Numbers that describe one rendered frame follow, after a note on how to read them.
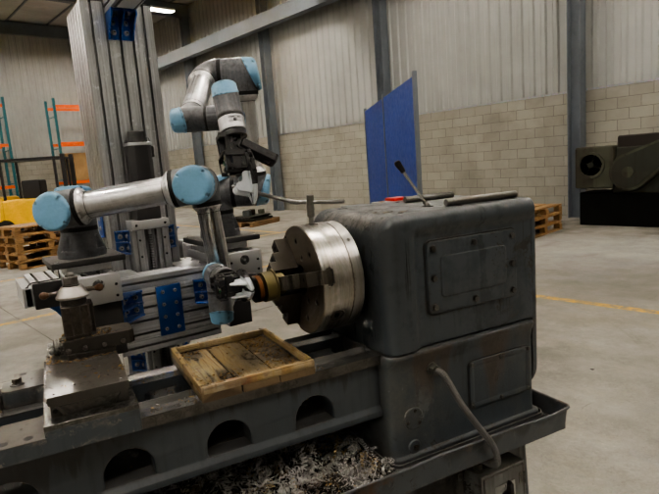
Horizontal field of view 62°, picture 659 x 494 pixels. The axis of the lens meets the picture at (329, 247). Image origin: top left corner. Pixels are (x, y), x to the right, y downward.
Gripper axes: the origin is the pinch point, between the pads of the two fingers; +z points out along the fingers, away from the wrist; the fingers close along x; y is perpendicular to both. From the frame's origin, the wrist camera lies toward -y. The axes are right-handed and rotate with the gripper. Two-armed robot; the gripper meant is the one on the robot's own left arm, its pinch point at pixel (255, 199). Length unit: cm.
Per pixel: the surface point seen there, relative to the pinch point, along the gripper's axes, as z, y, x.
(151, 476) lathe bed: 63, 38, -5
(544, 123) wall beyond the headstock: -284, -861, -593
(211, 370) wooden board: 42.6, 18.7, -10.9
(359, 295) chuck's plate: 32.4, -20.9, 6.6
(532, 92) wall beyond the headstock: -354, -857, -596
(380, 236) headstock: 18.9, -26.1, 16.2
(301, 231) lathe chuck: 11.4, -10.3, 2.3
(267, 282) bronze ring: 23.3, 1.2, -2.1
